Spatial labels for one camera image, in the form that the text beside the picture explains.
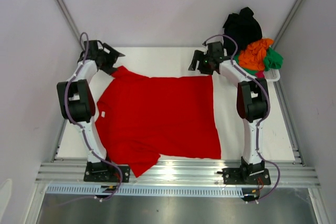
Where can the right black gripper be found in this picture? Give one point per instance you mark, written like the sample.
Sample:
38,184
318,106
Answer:
200,60

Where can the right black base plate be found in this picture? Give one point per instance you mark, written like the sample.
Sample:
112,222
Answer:
236,176

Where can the corner metal profile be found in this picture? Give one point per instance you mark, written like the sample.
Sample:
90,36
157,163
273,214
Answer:
295,7
69,21

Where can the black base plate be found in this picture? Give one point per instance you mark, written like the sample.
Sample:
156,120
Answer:
103,172
236,176

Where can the right corner metal profile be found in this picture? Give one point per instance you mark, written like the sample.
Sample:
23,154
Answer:
295,7

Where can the left corner metal profile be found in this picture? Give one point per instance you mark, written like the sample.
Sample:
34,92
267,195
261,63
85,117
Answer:
69,21

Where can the aluminium mounting rail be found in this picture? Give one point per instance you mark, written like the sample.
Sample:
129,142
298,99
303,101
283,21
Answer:
170,172

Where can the red t shirt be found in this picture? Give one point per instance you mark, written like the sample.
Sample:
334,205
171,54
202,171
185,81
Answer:
142,118

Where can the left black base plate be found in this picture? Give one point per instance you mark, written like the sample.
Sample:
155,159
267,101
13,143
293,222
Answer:
103,172

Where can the orange t shirt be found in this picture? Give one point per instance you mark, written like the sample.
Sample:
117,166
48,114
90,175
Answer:
252,57

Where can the slotted cable duct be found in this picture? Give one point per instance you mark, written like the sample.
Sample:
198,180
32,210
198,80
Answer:
134,190

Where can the green t shirt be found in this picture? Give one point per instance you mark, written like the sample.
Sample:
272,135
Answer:
272,60

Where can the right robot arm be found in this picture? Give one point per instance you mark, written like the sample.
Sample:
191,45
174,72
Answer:
252,104

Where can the white plastic basket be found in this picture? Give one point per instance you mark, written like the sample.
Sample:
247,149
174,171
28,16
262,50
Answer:
272,75

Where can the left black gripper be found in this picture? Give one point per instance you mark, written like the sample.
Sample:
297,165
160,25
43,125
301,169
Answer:
112,56

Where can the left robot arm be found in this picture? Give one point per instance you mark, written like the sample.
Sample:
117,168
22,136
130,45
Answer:
77,103

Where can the black t shirt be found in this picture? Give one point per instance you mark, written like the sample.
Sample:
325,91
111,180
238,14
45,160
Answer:
242,28

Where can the pink cloth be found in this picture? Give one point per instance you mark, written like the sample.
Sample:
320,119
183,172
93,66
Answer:
260,74

